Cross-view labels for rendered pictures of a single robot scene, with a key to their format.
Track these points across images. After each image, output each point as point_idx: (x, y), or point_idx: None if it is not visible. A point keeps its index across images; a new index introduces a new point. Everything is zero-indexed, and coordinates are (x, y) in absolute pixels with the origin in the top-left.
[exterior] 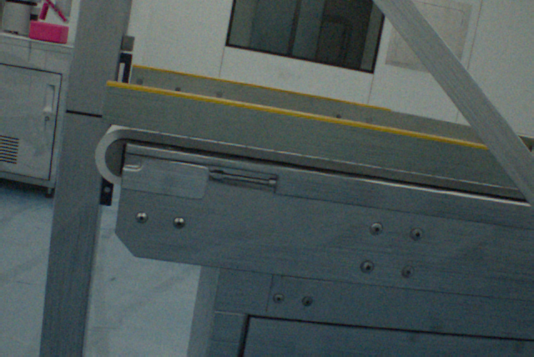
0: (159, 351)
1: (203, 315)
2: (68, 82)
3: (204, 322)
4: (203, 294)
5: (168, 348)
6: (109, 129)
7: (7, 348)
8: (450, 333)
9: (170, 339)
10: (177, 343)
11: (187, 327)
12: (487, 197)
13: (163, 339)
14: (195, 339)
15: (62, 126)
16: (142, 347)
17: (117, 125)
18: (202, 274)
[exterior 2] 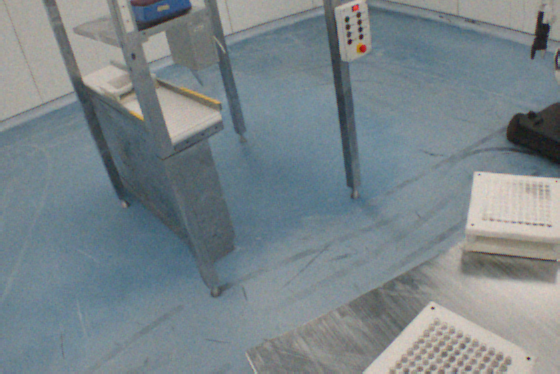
0: (58, 363)
1: (196, 157)
2: (172, 145)
3: (201, 153)
4: (189, 158)
5: (52, 363)
6: (213, 116)
7: None
8: None
9: (42, 368)
10: (44, 363)
11: (22, 372)
12: (182, 95)
13: (44, 370)
14: (192, 170)
15: (176, 158)
16: (59, 372)
17: (213, 114)
18: (180, 162)
